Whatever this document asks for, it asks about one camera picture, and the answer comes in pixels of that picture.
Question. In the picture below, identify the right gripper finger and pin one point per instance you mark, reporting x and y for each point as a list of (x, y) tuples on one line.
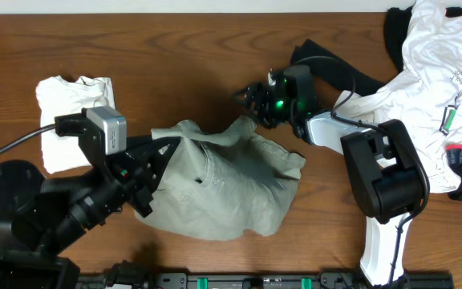
[(246, 97), (261, 117)]

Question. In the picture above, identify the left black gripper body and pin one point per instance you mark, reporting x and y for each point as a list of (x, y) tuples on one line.
[(117, 178)]

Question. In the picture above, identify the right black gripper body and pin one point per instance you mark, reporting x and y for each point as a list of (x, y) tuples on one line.
[(275, 109)]

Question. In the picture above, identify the grey-green shorts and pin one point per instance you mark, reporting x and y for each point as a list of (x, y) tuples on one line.
[(217, 186)]

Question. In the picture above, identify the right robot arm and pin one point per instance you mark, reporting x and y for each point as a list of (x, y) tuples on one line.
[(387, 178)]

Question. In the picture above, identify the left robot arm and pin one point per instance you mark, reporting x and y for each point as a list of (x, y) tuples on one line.
[(41, 217)]

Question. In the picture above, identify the black garment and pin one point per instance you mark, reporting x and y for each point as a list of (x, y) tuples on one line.
[(338, 73)]

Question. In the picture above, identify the folded white t-shirt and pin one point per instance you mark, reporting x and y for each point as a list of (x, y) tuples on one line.
[(61, 103)]

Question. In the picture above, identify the crumpled white shirt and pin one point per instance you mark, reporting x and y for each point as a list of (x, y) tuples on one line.
[(426, 95)]

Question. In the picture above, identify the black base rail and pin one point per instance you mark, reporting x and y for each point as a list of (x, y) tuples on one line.
[(134, 276)]

